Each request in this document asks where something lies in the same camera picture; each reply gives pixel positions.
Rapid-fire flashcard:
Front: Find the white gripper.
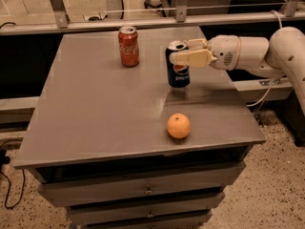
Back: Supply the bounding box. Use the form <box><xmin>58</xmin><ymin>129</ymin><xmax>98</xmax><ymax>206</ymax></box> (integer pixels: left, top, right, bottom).
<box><xmin>170</xmin><ymin>35</ymin><xmax>240</xmax><ymax>71</ymax></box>

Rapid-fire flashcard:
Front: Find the blue pepsi can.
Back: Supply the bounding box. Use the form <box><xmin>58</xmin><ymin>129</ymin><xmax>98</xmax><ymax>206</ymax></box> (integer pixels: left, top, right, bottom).
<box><xmin>165</xmin><ymin>40</ymin><xmax>190</xmax><ymax>88</ymax></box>

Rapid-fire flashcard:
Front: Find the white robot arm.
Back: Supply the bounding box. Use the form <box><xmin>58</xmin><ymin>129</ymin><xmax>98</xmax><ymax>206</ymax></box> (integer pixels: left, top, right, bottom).
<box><xmin>169</xmin><ymin>27</ymin><xmax>305</xmax><ymax>114</ymax></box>

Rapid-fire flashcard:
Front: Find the red coca-cola can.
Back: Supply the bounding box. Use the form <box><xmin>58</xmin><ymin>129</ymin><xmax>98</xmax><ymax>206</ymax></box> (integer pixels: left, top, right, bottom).
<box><xmin>118</xmin><ymin>26</ymin><xmax>139</xmax><ymax>67</ymax></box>

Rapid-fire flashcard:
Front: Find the orange fruit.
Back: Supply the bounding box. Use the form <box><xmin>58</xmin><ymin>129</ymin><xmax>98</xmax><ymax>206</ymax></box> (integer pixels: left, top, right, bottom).
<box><xmin>167</xmin><ymin>113</ymin><xmax>191</xmax><ymax>139</ymax></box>

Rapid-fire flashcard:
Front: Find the grey drawer cabinet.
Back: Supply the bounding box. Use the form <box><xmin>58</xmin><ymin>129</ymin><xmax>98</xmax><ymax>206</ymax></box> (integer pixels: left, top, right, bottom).
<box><xmin>14</xmin><ymin>27</ymin><xmax>265</xmax><ymax>229</ymax></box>

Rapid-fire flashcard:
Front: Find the white cable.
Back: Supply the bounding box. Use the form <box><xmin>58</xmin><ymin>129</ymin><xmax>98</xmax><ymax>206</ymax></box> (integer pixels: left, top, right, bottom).
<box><xmin>246</xmin><ymin>10</ymin><xmax>286</xmax><ymax>108</ymax></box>

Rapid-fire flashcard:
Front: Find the black floor cable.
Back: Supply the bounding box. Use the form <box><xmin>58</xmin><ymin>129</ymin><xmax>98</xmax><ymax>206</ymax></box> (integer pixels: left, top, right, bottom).
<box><xmin>0</xmin><ymin>148</ymin><xmax>26</xmax><ymax>210</ymax></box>

